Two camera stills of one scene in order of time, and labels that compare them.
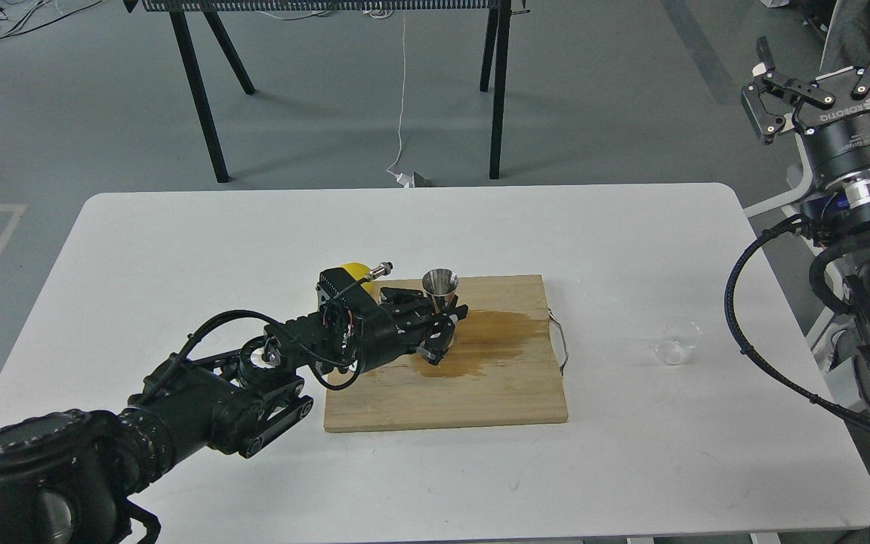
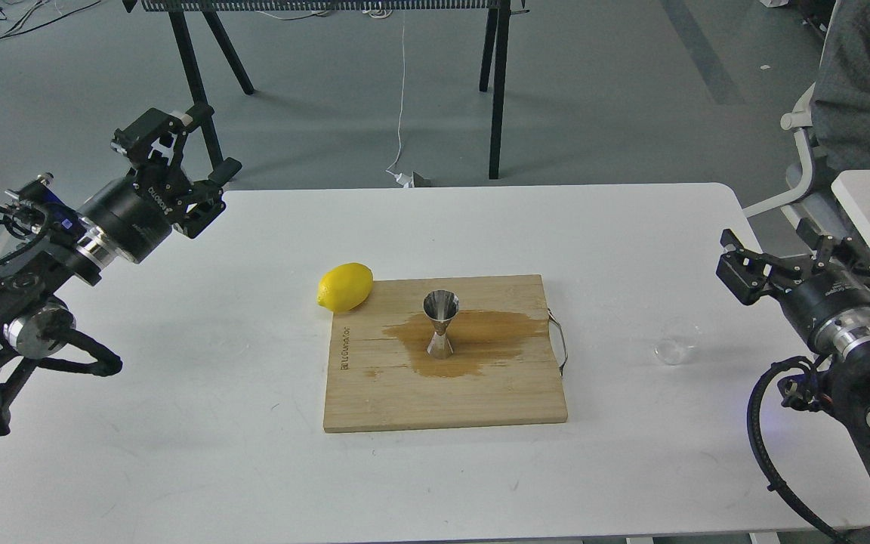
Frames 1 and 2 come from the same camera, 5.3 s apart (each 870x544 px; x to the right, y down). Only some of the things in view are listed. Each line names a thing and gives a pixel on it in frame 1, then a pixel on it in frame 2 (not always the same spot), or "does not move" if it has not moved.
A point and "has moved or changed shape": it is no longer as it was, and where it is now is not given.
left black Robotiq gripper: x=384 y=336 -> x=134 y=215
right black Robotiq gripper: x=851 y=122 -> x=831 y=309
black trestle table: x=497 y=39 does not move
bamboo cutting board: x=501 y=366 does not move
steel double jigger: x=439 y=285 has moved or changed shape
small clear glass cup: x=678 y=339 does not move
